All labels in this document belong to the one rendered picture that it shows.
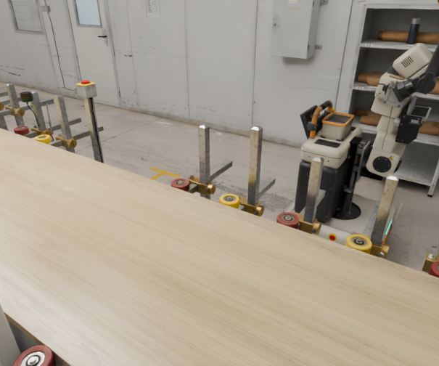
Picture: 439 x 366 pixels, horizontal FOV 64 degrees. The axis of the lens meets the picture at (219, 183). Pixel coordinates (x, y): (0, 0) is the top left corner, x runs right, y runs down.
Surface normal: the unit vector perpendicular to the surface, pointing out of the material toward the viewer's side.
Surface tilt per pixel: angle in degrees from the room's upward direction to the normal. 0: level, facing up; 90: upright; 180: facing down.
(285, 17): 90
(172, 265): 0
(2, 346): 90
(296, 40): 90
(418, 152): 90
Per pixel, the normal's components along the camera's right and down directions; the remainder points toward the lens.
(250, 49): -0.54, 0.40
